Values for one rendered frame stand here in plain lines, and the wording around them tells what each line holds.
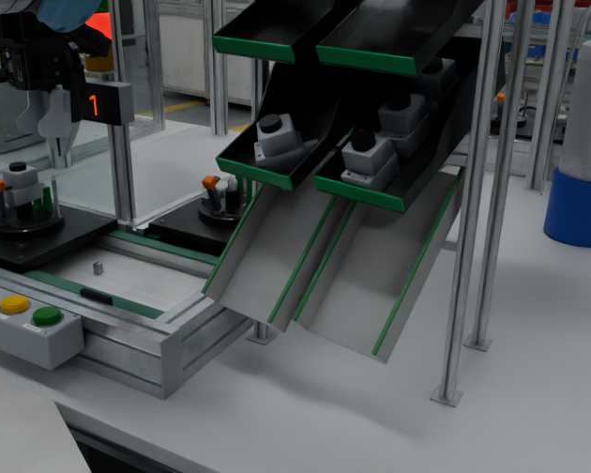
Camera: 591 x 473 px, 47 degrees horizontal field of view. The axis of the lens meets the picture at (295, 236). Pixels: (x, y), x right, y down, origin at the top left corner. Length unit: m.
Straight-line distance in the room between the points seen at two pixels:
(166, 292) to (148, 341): 0.22
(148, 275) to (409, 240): 0.53
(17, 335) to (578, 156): 1.17
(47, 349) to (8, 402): 0.10
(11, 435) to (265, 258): 0.42
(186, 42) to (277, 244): 5.91
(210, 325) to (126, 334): 0.14
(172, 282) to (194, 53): 5.64
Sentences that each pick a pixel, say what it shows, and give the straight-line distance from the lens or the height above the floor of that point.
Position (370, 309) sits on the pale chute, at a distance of 0.92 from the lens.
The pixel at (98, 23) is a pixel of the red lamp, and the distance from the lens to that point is 1.29.
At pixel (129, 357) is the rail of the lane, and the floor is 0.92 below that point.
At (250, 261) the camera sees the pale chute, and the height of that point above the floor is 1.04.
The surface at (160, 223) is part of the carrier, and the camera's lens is 1.36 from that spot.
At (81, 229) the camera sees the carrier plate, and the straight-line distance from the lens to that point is 1.37.
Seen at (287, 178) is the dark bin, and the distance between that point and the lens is 0.86.
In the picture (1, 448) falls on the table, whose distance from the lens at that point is 1.03.
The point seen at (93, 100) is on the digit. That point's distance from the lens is 1.31.
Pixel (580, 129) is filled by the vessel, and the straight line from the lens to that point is 1.60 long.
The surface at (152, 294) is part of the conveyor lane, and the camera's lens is 1.21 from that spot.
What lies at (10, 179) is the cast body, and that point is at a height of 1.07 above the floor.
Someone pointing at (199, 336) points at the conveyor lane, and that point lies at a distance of 1.07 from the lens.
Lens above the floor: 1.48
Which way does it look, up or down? 23 degrees down
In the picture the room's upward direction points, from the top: 1 degrees clockwise
